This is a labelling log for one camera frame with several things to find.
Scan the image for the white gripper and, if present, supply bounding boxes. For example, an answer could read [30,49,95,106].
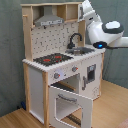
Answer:
[81,0,102,25]

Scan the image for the white toy microwave door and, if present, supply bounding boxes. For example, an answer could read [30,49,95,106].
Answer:
[78,4,84,22]

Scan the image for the white oven door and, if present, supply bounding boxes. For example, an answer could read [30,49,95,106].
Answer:
[49,86,93,128]

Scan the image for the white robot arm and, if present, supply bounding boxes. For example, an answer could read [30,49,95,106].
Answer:
[82,0,128,49]

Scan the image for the wooden toy kitchen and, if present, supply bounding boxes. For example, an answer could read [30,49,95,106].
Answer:
[22,2,104,128]

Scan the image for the black toy faucet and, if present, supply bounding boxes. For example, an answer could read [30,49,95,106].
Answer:
[67,33,82,49]

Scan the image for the grey toy sink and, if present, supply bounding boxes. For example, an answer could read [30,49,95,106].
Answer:
[65,47,95,55]

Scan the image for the grey range hood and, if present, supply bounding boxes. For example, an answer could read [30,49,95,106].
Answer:
[35,5,64,27]

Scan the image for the right stove knob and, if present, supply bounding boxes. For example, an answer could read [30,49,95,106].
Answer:
[72,66,78,72]

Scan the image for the stove knob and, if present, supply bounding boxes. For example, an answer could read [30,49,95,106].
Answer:
[54,73,60,79]
[72,66,78,72]

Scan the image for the black toy stovetop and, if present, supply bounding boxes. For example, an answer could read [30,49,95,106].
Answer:
[34,53,71,67]

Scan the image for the left stove knob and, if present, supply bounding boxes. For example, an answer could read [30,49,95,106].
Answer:
[54,73,60,79]

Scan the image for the grey fridge door handle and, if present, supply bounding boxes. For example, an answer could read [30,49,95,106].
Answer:
[82,76,86,90]

